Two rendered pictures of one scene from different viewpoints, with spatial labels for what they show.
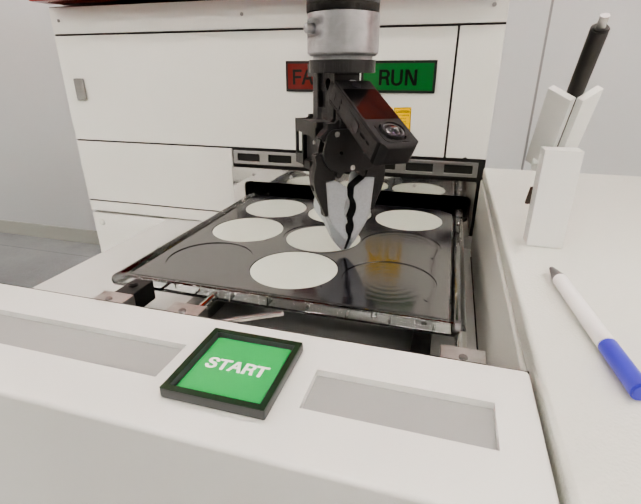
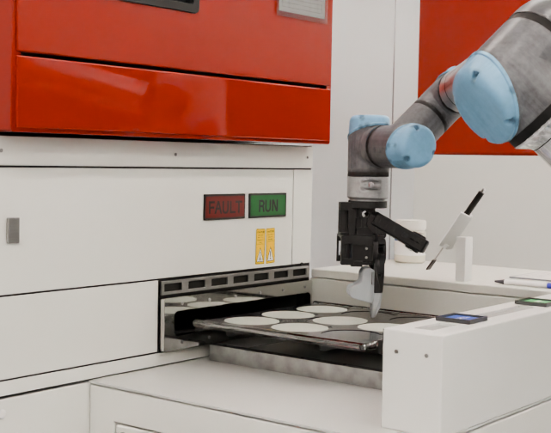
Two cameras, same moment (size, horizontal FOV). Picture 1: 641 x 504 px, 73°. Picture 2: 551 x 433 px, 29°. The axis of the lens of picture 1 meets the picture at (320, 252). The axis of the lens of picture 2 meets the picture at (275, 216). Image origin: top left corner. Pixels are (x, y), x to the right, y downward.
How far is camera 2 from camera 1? 185 cm
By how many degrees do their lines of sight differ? 69
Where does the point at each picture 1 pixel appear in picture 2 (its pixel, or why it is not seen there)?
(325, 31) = (382, 187)
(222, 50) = (158, 185)
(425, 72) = (281, 201)
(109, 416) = not seen: outside the picture
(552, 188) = (468, 253)
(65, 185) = not seen: outside the picture
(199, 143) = (131, 279)
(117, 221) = (23, 405)
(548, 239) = (468, 277)
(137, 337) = (509, 308)
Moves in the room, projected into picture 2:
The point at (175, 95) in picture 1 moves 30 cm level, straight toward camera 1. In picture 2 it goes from (113, 230) to (292, 234)
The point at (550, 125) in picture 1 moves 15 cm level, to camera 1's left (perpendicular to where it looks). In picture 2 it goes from (458, 228) to (440, 232)
